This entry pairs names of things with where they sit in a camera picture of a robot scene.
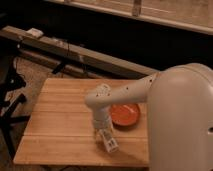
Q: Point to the wooden table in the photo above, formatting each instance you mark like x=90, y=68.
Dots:
x=60, y=131

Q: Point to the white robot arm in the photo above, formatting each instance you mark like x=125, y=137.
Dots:
x=179, y=115

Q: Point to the black tripod stand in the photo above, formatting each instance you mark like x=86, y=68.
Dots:
x=10, y=80

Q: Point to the orange ceramic bowl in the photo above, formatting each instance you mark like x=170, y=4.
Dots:
x=125, y=114

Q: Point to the small white box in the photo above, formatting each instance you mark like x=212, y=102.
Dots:
x=35, y=32

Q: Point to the long wooden beam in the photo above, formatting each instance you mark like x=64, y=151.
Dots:
x=76, y=53

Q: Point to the white bottle with label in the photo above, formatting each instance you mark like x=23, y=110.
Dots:
x=109, y=141

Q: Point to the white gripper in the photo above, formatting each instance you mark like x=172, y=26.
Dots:
x=101, y=120

